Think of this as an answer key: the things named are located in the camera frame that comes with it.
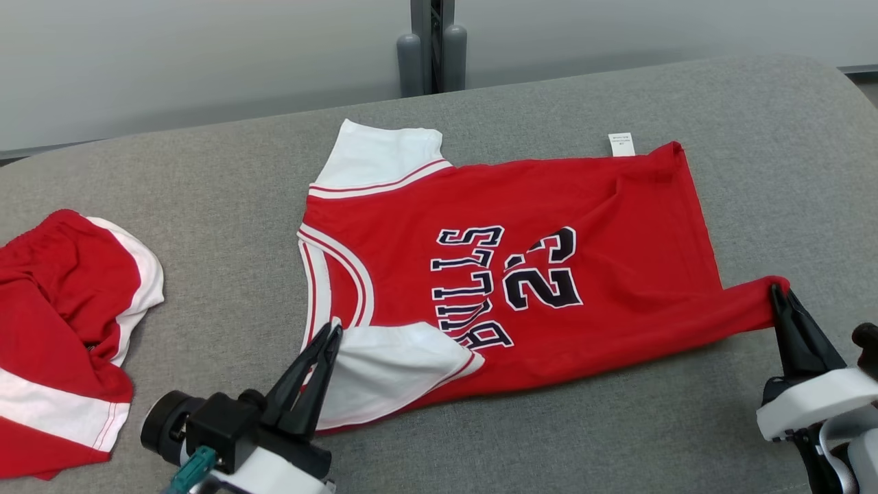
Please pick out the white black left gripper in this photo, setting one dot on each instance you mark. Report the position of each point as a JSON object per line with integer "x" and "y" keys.
{"x": 288, "y": 473}

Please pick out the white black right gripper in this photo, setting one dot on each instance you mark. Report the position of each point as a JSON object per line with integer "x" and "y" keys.
{"x": 816, "y": 401}

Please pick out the red white basketball jersey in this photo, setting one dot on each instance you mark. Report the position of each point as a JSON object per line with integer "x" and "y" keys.
{"x": 617, "y": 226}

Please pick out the white grey robot left arm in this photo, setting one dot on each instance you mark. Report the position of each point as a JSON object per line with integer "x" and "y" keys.
{"x": 206, "y": 488}

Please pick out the grey fabric sofa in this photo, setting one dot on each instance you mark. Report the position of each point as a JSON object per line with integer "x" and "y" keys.
{"x": 206, "y": 171}

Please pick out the red white shorts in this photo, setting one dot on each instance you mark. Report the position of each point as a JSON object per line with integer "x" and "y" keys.
{"x": 55, "y": 309}

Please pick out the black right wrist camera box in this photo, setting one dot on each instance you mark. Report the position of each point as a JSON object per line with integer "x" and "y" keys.
{"x": 868, "y": 350}

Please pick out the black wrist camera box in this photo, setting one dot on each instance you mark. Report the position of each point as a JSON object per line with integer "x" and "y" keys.
{"x": 223, "y": 432}
{"x": 868, "y": 350}

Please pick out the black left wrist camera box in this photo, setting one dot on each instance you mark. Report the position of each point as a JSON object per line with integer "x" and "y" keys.
{"x": 223, "y": 432}

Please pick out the grey metal post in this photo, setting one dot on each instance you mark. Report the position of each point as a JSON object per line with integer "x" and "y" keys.
{"x": 432, "y": 55}

